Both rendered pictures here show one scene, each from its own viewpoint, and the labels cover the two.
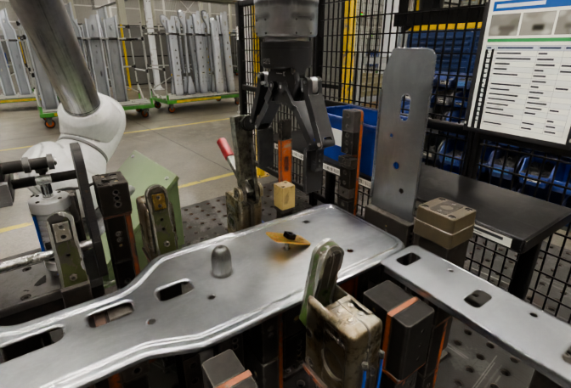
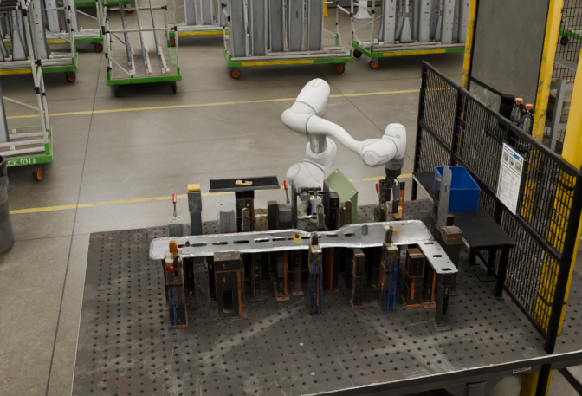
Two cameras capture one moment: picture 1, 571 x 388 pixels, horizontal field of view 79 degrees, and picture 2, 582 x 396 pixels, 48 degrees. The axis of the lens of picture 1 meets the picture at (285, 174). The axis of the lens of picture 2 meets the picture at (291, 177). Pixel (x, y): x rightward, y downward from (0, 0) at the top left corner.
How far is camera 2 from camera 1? 2.69 m
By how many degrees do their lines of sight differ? 24
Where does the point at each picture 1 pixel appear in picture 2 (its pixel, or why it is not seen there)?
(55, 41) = not seen: hidden behind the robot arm
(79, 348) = (326, 240)
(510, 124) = (505, 200)
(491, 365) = (472, 302)
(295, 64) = (393, 176)
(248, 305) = (369, 242)
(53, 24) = not seen: hidden behind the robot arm
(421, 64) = (449, 174)
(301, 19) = (395, 165)
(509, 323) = (437, 262)
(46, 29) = not seen: hidden behind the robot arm
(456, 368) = (455, 299)
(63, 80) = (315, 140)
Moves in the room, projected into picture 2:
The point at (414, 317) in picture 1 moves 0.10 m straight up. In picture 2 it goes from (416, 256) to (417, 237)
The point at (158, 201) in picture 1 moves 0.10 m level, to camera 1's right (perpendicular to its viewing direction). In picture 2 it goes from (348, 206) to (367, 210)
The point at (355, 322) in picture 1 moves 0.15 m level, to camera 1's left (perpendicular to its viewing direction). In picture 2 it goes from (391, 247) to (360, 240)
